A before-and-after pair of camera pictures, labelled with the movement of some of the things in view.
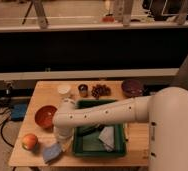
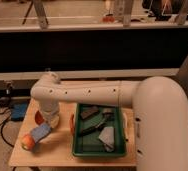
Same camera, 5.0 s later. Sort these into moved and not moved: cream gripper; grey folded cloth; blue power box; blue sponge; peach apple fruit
Moved: blue sponge; cream gripper
Not moved: blue power box; peach apple fruit; grey folded cloth
